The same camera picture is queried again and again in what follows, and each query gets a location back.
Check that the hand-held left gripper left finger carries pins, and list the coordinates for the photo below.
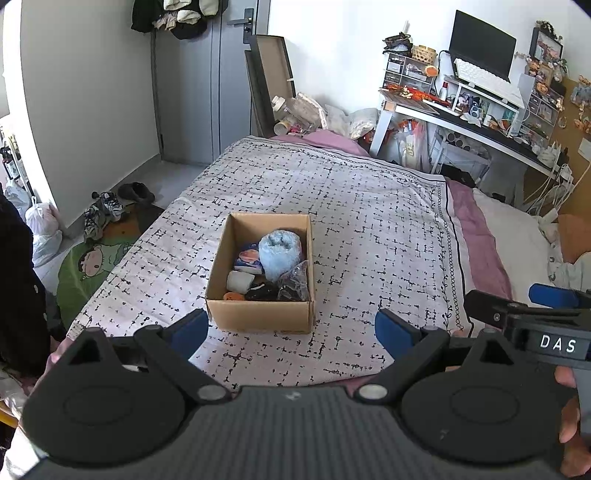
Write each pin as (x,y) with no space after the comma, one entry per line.
(191,328)

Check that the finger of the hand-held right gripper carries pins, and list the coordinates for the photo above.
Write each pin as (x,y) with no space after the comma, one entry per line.
(485,307)
(554,295)

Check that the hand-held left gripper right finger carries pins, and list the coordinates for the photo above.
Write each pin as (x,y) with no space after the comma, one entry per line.
(392,330)

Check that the small orange item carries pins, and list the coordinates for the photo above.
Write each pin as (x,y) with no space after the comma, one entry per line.
(233,296)

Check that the black lace hair band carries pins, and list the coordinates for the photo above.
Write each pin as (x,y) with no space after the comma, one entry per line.
(261,292)

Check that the blue tissue packet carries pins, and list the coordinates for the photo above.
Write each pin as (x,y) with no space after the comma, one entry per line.
(249,261)

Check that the clear bag of dark items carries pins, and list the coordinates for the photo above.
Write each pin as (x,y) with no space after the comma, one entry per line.
(293,286)

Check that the light blue fluffy roll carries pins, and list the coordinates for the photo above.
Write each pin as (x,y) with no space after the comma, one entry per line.
(279,254)

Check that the person's right hand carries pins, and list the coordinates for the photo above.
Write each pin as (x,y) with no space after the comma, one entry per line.
(570,415)

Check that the orange brown cushion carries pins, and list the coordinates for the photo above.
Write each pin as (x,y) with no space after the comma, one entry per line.
(575,235)

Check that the white pillow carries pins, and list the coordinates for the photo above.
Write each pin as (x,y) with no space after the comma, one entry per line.
(512,235)

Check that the white black printed blanket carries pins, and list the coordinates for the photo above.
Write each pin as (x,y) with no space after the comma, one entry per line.
(369,230)

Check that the green cartoon floor mat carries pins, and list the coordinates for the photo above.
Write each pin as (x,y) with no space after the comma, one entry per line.
(87,272)

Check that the grey sneakers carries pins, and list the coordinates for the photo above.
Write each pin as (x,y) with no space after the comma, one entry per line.
(104,213)

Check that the dark slippers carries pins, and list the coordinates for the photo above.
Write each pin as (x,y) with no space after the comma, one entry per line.
(136,192)

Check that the black jacket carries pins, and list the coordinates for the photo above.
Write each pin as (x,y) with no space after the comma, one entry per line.
(18,300)

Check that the tied white plastic bag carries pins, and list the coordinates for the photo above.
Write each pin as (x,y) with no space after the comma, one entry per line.
(42,233)

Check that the white desk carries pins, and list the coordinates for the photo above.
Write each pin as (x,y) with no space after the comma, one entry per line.
(461,121)

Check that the white desk riser shelf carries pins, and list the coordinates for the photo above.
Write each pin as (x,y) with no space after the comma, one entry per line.
(461,92)

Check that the white keyboard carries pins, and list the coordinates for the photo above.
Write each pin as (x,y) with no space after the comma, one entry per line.
(487,79)

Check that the clear plastic bag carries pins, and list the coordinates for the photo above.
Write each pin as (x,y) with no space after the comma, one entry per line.
(307,110)

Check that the clear plastic bottle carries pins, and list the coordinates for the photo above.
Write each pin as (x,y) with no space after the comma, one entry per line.
(280,107)

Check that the grey door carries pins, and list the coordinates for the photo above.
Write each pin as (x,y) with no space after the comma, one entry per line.
(235,92)

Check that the framed picture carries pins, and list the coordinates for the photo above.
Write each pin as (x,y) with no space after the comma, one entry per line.
(547,46)

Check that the clear drawer organiser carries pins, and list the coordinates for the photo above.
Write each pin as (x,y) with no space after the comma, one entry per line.
(401,70)

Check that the woven bamboo basket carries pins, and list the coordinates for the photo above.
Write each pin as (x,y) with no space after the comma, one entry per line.
(424,53)

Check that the black laptop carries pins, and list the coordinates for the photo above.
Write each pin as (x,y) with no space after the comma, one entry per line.
(482,44)

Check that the dark hanging clothes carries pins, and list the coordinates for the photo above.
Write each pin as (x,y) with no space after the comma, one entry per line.
(184,18)

